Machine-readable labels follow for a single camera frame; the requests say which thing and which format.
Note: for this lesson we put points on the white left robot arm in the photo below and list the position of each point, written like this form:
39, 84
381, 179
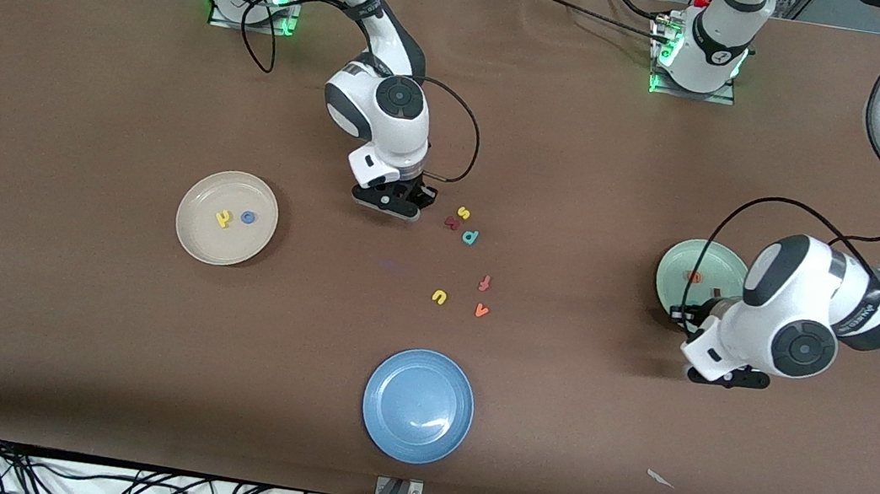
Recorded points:
752, 331

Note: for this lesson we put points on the blue letter o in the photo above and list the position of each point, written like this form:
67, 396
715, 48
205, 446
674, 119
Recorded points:
242, 216

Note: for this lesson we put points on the brown table cover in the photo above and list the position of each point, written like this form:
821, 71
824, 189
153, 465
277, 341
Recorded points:
552, 168

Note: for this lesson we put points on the white paper scrap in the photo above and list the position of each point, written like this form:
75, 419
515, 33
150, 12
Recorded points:
658, 477

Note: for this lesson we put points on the beige brown plate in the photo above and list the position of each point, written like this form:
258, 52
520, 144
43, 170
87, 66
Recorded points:
203, 241

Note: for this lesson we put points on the teal letter p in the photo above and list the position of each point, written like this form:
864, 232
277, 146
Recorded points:
468, 237

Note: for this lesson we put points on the dark red letter n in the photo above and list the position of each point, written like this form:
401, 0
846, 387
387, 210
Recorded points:
452, 223

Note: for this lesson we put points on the yellow letter h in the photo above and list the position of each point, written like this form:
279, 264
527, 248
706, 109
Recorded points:
222, 219

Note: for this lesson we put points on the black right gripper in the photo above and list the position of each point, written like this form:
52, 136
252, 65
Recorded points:
414, 189

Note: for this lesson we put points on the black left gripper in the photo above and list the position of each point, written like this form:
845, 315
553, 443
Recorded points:
705, 311

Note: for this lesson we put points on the yellow letter s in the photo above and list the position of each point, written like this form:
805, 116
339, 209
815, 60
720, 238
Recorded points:
463, 212

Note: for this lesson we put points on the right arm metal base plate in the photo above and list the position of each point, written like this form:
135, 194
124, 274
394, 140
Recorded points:
248, 27

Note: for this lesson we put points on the orange letter e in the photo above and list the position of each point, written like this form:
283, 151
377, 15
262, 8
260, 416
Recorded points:
689, 276

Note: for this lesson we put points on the orange letter v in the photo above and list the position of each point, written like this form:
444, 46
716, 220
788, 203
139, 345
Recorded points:
481, 308

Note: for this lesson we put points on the salmon letter f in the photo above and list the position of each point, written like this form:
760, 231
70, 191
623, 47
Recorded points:
484, 283

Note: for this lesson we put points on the blue plate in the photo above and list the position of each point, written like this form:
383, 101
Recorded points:
419, 406

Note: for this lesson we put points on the green plate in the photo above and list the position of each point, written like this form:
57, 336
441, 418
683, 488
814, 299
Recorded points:
679, 270

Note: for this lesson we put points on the yellow letter u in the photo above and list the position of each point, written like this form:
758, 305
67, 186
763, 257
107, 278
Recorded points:
442, 294

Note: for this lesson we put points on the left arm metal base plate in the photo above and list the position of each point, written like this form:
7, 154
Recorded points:
681, 94

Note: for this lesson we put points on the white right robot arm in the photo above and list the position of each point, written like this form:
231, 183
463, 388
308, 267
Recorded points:
392, 126

